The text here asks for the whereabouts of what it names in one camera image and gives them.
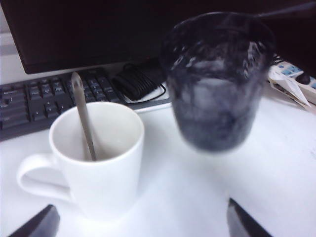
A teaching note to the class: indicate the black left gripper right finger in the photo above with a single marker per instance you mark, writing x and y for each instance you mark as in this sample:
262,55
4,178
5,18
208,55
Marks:
242,222

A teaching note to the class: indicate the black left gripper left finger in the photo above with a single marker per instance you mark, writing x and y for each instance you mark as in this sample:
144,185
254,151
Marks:
42,224

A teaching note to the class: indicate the black textured glass cup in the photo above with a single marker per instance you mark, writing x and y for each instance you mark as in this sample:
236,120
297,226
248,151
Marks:
214,111

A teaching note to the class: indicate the white raised board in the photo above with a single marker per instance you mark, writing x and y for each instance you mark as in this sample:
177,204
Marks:
185,187

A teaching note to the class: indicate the white ceramic mug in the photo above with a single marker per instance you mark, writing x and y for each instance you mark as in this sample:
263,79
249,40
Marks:
103,177

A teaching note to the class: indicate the metal spoon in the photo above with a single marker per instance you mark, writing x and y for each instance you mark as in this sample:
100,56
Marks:
82,116

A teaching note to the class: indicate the black keyboard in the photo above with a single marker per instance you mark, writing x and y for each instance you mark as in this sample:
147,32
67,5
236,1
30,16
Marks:
37,103

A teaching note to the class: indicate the folded paper stack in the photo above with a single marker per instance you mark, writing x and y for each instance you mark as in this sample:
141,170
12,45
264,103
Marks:
291,90

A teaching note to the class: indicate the black round power plug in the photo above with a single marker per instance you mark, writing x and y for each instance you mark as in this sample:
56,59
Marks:
304,79

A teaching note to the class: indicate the white power strip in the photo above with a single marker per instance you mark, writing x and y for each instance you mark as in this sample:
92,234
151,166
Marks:
286,70

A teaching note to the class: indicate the black computer monitor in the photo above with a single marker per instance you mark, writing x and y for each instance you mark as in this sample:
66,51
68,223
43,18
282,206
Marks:
74,29

